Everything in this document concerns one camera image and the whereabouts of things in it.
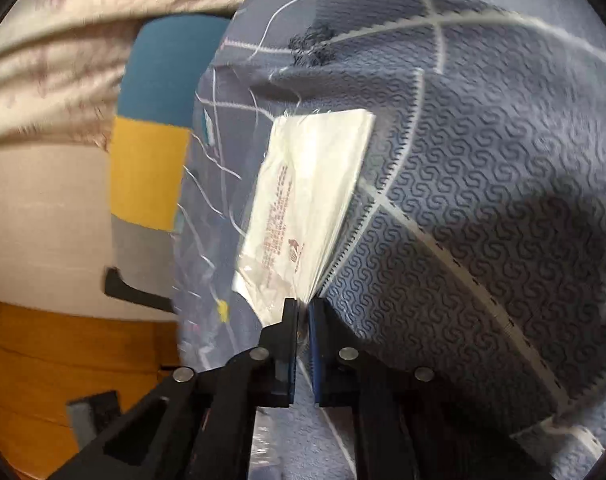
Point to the dark grey object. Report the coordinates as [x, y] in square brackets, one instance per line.
[93, 417]

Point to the white plastic packet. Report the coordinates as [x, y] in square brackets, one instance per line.
[303, 185]

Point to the ship print curtain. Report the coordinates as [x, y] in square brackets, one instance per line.
[58, 60]

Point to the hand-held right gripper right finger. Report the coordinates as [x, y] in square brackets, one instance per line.
[317, 360]

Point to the grey yellow blue chair back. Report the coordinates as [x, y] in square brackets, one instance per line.
[143, 170]

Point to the wooden wardrobe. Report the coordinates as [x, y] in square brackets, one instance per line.
[33, 360]

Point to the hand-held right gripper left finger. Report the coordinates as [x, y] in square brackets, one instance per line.
[289, 360]

